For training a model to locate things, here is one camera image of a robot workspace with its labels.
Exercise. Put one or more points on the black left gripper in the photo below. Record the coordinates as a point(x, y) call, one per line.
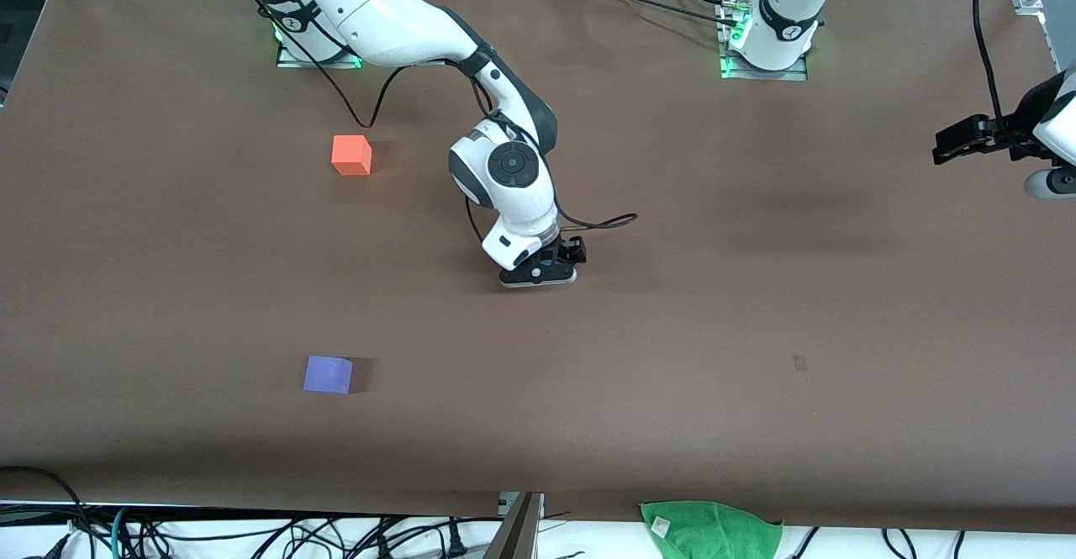
point(1006, 132)

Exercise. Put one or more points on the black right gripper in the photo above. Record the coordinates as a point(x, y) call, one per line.
point(565, 250)

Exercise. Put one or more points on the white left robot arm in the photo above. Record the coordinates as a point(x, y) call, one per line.
point(786, 13)

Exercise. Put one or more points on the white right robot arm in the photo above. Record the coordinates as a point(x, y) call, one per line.
point(378, 13)

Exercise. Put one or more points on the orange block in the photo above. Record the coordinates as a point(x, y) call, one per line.
point(350, 155)

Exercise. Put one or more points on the purple block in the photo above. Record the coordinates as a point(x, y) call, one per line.
point(327, 375)

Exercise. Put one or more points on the brown table cover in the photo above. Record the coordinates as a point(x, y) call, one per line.
point(538, 374)

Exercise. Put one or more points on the grey metal bar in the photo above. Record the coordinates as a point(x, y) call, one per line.
point(517, 534)

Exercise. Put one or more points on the black power plug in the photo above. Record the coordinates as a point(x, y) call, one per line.
point(456, 540)

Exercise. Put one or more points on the green cloth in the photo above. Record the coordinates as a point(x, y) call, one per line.
point(714, 534)

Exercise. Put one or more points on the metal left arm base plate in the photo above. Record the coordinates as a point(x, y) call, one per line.
point(794, 76)

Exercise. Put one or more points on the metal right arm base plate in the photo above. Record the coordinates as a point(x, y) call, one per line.
point(290, 61)

